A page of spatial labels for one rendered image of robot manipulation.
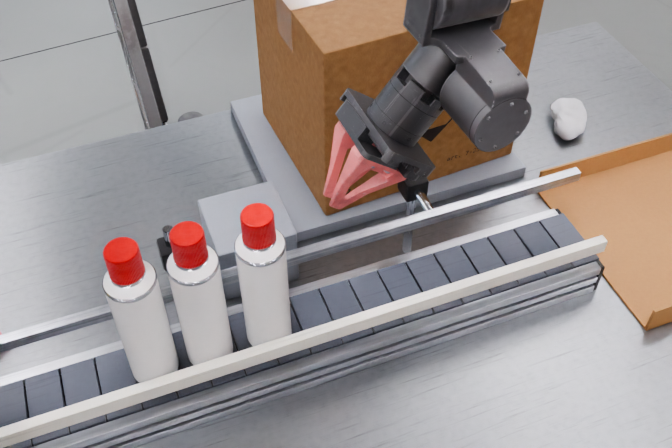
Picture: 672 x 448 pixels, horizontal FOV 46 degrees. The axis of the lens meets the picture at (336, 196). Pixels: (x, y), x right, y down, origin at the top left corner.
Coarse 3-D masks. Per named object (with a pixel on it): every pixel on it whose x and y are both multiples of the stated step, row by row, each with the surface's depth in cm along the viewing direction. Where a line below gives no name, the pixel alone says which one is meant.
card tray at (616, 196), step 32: (576, 160) 113; (608, 160) 115; (640, 160) 118; (544, 192) 113; (576, 192) 113; (608, 192) 113; (640, 192) 113; (576, 224) 109; (608, 224) 109; (640, 224) 109; (608, 256) 105; (640, 256) 105; (640, 288) 101; (640, 320) 98
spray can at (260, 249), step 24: (240, 216) 76; (264, 216) 76; (240, 240) 79; (264, 240) 77; (240, 264) 79; (264, 264) 78; (240, 288) 83; (264, 288) 81; (288, 288) 85; (264, 312) 84; (288, 312) 87; (264, 336) 87
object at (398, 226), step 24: (576, 168) 98; (504, 192) 96; (528, 192) 97; (408, 216) 93; (432, 216) 93; (456, 216) 94; (336, 240) 90; (360, 240) 91; (288, 264) 89; (168, 288) 85; (96, 312) 83; (0, 336) 81; (24, 336) 81; (48, 336) 82
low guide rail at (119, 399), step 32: (544, 256) 95; (576, 256) 96; (448, 288) 91; (480, 288) 93; (352, 320) 88; (384, 320) 90; (256, 352) 85; (288, 352) 87; (160, 384) 83; (192, 384) 85; (64, 416) 80; (96, 416) 82
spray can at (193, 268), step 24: (192, 240) 74; (168, 264) 77; (192, 264) 76; (216, 264) 78; (192, 288) 77; (216, 288) 79; (192, 312) 80; (216, 312) 81; (192, 336) 83; (216, 336) 83; (192, 360) 87
